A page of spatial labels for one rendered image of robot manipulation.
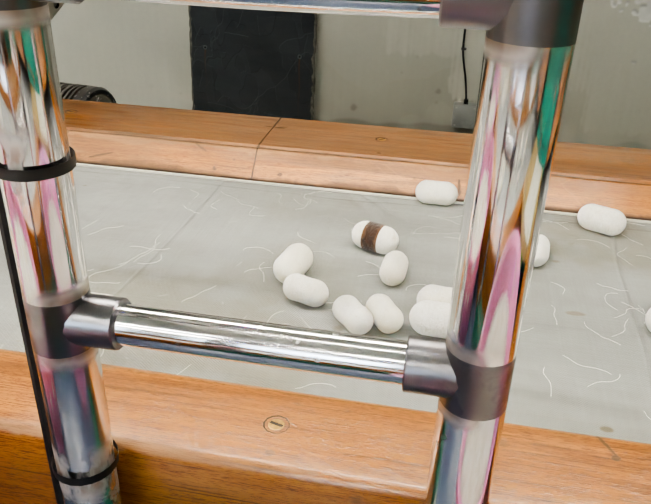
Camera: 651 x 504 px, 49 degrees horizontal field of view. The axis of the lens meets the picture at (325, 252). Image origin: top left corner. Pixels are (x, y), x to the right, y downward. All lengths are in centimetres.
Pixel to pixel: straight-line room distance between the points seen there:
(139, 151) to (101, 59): 215
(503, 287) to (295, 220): 37
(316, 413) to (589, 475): 12
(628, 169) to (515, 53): 49
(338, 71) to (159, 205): 202
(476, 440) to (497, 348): 4
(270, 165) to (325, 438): 36
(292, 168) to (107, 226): 17
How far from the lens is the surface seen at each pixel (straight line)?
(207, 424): 33
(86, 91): 128
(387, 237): 51
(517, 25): 19
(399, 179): 63
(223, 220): 57
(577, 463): 34
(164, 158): 67
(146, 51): 275
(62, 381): 28
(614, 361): 45
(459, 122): 256
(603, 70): 261
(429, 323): 43
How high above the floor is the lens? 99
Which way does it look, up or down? 28 degrees down
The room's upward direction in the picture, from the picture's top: 2 degrees clockwise
